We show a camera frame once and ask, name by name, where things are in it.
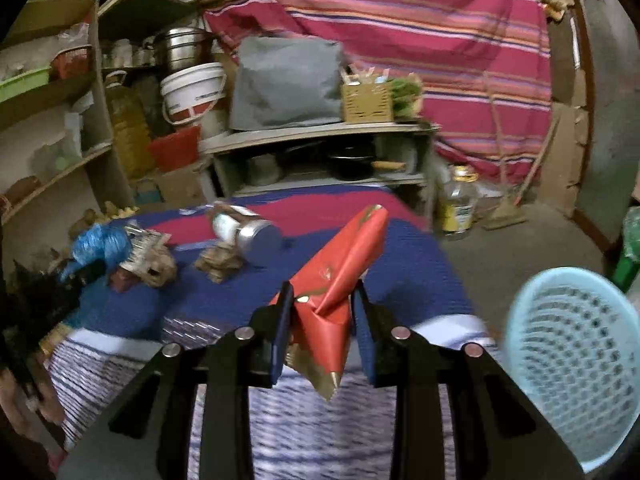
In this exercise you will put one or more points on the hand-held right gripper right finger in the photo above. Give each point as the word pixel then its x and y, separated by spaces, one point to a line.
pixel 370 345

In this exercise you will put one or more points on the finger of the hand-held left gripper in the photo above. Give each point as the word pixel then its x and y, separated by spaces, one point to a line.
pixel 75 282

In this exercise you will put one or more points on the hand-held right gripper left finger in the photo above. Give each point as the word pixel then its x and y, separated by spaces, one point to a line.
pixel 280 340

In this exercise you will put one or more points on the blue plastic bag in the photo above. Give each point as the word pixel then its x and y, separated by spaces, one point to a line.
pixel 100 245

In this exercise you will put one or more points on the red carton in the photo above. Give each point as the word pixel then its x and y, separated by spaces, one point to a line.
pixel 340 280

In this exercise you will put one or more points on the light blue plastic basket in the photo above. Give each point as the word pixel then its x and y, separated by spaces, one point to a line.
pixel 565 360

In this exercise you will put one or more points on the dark snack packet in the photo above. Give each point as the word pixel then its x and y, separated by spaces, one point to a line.
pixel 140 240

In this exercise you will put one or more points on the checked striped tablecloth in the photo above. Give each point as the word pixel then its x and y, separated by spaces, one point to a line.
pixel 400 270

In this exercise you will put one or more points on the egg carton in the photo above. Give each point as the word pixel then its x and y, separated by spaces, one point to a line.
pixel 120 210

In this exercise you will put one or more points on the brown crumpled paper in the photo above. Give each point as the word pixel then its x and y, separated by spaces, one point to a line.
pixel 160 270
pixel 220 262

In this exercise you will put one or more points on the wooden shelf unit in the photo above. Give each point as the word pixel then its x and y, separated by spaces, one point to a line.
pixel 55 172

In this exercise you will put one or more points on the clear jar with metal lid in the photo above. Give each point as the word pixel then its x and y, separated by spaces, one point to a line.
pixel 245 232

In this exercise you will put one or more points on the teal plastic container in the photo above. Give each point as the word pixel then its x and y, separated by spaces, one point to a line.
pixel 147 192

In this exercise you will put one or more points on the clear bottle with yellow label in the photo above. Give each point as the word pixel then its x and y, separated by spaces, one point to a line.
pixel 455 210

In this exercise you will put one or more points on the yellow oil jug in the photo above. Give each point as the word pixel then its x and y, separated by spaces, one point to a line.
pixel 130 130

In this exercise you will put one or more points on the red plastic basket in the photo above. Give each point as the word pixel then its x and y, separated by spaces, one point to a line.
pixel 175 147

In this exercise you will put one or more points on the broom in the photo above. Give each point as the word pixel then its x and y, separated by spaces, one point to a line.
pixel 505 217

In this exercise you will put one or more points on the green plastic tray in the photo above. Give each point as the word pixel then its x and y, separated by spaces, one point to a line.
pixel 25 82

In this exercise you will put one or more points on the low wooden cabinet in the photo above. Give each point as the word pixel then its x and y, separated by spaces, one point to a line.
pixel 310 135

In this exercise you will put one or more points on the small red basket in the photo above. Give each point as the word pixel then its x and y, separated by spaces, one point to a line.
pixel 70 62

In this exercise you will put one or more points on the white plastic bucket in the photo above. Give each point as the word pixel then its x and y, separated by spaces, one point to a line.
pixel 192 87

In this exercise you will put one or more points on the bamboo chopstick holder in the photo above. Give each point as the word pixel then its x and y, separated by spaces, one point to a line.
pixel 367 102

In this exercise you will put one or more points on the green leafy vegetables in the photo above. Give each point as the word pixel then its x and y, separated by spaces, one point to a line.
pixel 406 95

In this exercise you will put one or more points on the grey fabric bag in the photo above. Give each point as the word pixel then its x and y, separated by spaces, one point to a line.
pixel 285 85

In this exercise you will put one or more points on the steel pot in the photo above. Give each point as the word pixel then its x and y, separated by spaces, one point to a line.
pixel 180 47

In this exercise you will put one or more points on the cardboard sheets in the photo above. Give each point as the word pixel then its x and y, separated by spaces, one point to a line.
pixel 567 160

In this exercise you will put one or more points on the green bin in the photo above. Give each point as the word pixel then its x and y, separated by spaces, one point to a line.
pixel 627 260

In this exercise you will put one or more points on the red striped curtain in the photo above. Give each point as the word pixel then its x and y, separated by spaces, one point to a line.
pixel 400 25

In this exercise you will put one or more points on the grey metal door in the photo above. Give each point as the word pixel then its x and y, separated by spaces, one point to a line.
pixel 610 110

